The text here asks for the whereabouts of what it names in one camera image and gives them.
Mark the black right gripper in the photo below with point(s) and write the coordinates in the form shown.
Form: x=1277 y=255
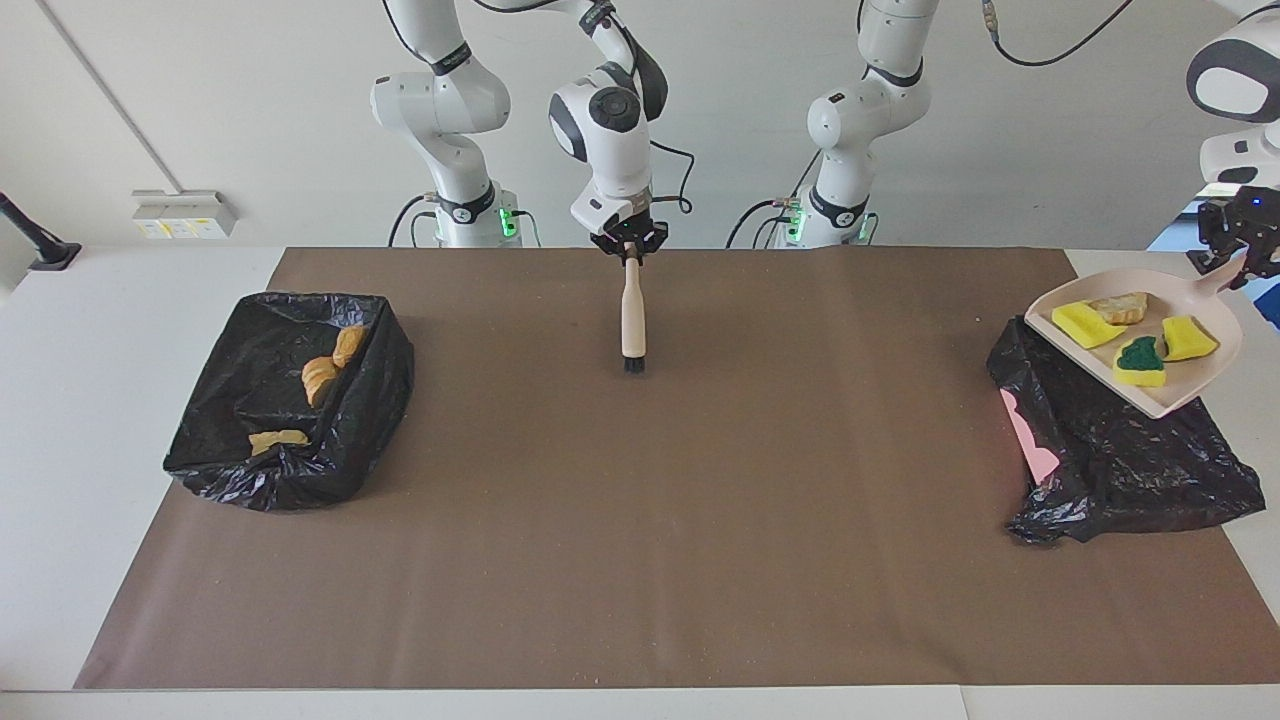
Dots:
x=628 y=232

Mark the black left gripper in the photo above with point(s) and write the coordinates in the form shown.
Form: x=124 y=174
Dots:
x=1245 y=220

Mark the beige hand brush black bristles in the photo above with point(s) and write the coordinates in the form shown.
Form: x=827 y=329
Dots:
x=632 y=320

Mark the small yellow sponge piece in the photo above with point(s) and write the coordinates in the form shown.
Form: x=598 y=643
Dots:
x=1190 y=338

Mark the beige sponge chunk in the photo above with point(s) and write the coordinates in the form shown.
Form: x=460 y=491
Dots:
x=1122 y=306

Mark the green and yellow sponge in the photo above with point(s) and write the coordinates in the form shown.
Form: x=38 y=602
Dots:
x=1140 y=362

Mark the pale pink plastic dustpan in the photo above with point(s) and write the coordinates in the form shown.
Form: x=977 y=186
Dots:
x=1180 y=395

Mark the large yellow sponge piece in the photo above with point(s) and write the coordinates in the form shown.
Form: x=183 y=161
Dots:
x=1085 y=325

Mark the brown oval bread roll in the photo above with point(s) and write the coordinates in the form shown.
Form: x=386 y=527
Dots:
x=348 y=346

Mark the golden croissant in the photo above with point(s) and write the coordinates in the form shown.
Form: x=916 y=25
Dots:
x=277 y=441
x=320 y=380

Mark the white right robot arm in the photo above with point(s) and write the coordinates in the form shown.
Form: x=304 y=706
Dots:
x=610 y=130

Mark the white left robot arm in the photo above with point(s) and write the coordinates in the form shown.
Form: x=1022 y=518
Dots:
x=860 y=110

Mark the crumpled black trash bag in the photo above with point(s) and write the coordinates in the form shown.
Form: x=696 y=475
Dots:
x=1130 y=460

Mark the pink plastic bin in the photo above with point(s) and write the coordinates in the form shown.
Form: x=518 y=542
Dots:
x=1030 y=440

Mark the black bag lined box bin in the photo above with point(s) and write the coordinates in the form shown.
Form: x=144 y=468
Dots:
x=250 y=380

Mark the brown paper table mat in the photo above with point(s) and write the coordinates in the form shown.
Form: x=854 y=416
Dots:
x=700 y=550

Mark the white wall socket box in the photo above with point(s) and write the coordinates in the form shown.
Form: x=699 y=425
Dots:
x=185 y=213

